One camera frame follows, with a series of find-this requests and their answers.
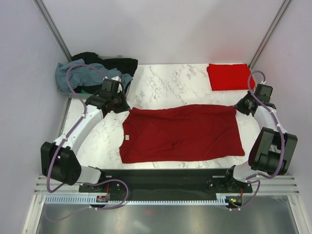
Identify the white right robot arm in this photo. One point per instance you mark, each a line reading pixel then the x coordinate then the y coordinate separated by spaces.
pixel 274 146

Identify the blue grey t shirt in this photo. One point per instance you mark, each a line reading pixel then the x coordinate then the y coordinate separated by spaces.
pixel 80 74

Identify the folded bright red t shirt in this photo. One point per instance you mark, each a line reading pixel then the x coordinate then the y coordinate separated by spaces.
pixel 228 77

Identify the black t shirt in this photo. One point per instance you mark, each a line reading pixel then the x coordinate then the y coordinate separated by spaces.
pixel 124 65

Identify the dark red t shirt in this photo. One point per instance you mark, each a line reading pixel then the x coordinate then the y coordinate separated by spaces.
pixel 196 132

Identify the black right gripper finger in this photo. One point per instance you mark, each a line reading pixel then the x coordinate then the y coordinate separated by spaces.
pixel 243 111
pixel 242 104

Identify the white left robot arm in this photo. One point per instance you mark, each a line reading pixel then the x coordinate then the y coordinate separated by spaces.
pixel 59 158

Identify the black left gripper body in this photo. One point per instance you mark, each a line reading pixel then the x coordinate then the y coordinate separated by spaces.
pixel 118 103

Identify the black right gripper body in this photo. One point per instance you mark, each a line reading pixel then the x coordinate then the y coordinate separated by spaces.
pixel 251 98

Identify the left corner aluminium post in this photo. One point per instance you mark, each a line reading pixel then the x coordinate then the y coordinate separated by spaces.
pixel 53 28

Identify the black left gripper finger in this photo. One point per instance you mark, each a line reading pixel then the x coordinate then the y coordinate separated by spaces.
pixel 123 100
pixel 121 109

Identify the grey plastic laundry bin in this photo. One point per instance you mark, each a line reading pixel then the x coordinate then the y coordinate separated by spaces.
pixel 69 94

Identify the corner aluminium post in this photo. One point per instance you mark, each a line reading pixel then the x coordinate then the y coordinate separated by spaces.
pixel 53 28
pixel 270 31

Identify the right corner aluminium post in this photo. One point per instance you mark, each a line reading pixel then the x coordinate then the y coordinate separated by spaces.
pixel 270 31

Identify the white slotted cable duct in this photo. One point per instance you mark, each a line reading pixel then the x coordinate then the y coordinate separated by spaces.
pixel 110 200

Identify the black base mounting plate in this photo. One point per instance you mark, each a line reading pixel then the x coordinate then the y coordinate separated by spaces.
pixel 165 184

